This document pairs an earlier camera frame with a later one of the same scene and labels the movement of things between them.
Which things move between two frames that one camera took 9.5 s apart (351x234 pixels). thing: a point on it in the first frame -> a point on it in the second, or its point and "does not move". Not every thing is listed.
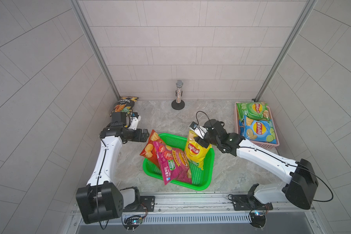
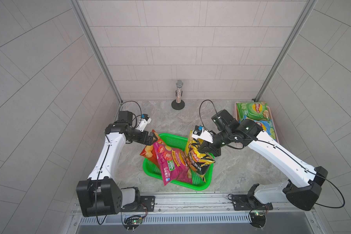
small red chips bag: x=148 y=151 does not move
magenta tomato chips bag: x=174 y=163 does not move
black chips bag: x=125 y=104 -> x=199 y=161
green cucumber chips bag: x=258 y=109 does not move
